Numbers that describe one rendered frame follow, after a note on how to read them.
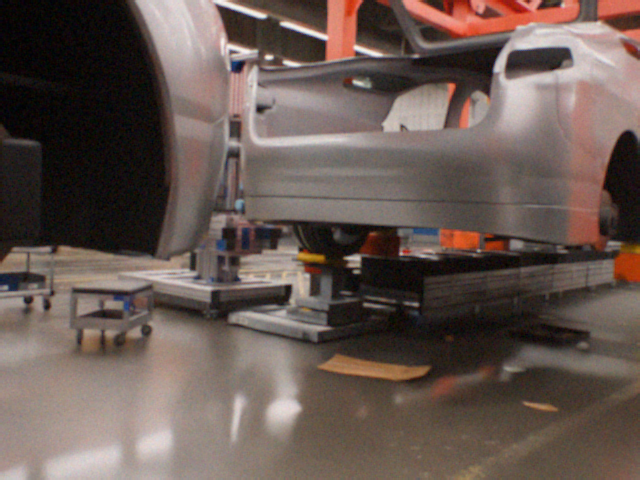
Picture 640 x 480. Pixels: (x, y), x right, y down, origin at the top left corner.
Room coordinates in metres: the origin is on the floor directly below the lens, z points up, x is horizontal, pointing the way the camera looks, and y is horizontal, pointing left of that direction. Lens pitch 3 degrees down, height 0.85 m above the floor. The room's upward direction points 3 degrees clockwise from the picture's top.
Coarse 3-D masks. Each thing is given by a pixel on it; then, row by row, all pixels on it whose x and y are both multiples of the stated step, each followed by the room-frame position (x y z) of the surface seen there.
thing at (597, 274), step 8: (592, 264) 7.47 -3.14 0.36; (600, 264) 7.68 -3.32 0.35; (608, 264) 7.95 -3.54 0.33; (592, 272) 7.47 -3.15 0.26; (600, 272) 7.69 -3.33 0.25; (608, 272) 7.94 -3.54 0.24; (592, 280) 7.49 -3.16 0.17; (600, 280) 7.74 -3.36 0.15; (608, 280) 7.94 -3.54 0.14; (616, 280) 8.19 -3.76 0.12; (592, 288) 7.53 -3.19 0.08
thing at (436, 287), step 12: (432, 276) 4.79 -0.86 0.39; (444, 276) 4.91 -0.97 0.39; (456, 276) 5.04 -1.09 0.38; (468, 276) 5.20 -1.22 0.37; (480, 276) 5.35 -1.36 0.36; (492, 276) 5.56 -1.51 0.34; (504, 276) 5.73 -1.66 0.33; (516, 276) 5.89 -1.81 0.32; (528, 276) 6.11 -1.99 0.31; (540, 276) 6.32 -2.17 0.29; (552, 276) 6.55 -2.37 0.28; (420, 288) 4.70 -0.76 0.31; (432, 288) 4.79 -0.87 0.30; (444, 288) 4.91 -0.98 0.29; (456, 288) 5.05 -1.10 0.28
